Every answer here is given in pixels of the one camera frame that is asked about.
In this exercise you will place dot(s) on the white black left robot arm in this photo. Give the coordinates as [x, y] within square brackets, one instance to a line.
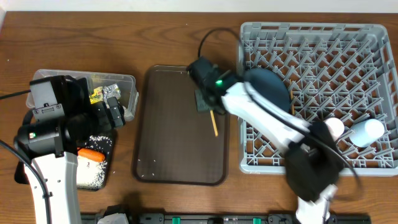
[62, 118]

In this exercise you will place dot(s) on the black waste bin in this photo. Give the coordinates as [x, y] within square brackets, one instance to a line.
[102, 146]

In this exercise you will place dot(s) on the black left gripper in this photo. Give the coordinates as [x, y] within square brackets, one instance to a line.
[108, 121]

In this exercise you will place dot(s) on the light blue cup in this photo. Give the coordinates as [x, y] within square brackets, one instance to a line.
[366, 132]

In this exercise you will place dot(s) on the large blue plate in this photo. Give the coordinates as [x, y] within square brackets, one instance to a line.
[269, 85]

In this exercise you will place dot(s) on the orange carrot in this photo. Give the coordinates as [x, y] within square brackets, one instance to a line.
[91, 155]

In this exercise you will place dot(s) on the black rail with green clips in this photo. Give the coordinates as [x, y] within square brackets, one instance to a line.
[160, 216]

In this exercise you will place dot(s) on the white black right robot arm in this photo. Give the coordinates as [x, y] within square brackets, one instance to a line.
[258, 96]

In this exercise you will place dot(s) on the clear plastic bin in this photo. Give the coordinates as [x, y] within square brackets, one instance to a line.
[126, 84]

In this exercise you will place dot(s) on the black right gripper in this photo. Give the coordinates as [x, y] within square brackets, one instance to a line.
[201, 104]

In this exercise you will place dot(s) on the pile of rice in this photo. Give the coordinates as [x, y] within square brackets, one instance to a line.
[93, 172]

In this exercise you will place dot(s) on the yellow snack wrapper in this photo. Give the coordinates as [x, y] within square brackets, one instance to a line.
[102, 93]

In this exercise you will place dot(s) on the grey dishwasher rack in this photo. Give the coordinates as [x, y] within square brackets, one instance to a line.
[346, 71]

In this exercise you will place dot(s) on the pink cup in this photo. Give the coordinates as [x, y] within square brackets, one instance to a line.
[336, 127]

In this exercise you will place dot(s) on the dark brown tray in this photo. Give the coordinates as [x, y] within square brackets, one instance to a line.
[175, 144]

